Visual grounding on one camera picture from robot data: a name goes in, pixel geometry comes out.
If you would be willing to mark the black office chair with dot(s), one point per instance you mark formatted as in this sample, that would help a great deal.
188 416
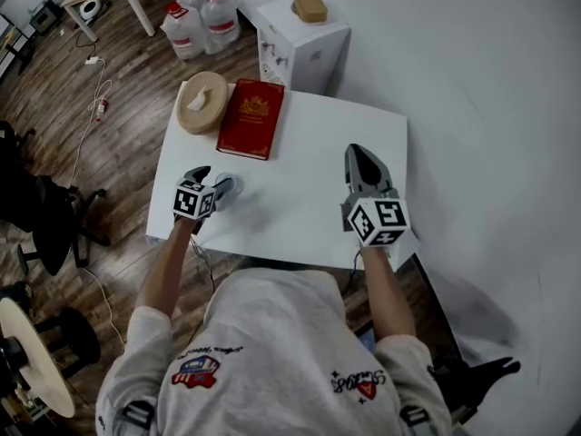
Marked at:
50 216

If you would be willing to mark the small red bottle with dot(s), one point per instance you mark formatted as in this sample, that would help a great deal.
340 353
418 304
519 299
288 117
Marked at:
101 109

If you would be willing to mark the round wooden side table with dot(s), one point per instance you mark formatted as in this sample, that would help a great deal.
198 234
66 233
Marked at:
36 357

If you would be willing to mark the tan lidded box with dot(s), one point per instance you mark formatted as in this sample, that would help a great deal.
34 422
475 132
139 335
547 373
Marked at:
309 7

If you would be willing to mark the round white floor device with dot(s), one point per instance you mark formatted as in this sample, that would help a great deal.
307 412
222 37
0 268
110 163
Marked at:
90 7

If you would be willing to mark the person's left forearm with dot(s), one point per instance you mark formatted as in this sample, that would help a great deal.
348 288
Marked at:
165 270

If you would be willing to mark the small dark safe box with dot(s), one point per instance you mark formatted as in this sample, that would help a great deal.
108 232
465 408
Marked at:
45 16

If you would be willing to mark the black round stool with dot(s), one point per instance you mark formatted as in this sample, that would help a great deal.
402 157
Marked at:
77 339

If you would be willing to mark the white cabinet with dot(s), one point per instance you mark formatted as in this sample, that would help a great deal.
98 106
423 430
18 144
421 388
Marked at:
308 48

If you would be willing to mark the person's white printed shirt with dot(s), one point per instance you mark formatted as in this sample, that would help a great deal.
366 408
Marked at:
272 357

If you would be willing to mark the white power adapter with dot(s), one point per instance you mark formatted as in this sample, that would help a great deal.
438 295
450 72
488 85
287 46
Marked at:
92 60

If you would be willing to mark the red hardcover book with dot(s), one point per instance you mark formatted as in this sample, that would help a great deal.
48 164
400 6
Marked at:
249 118

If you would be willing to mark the round beige tissue box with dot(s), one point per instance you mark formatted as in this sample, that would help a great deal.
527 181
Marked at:
202 102

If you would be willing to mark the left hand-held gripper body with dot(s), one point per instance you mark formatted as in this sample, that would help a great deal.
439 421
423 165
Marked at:
193 200

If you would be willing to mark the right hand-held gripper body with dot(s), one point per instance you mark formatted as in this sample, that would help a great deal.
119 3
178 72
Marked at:
379 220

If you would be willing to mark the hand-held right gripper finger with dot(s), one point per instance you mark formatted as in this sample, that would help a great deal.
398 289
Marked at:
380 177
356 175

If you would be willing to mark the person's right forearm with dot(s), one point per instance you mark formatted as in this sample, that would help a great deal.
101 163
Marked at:
388 293

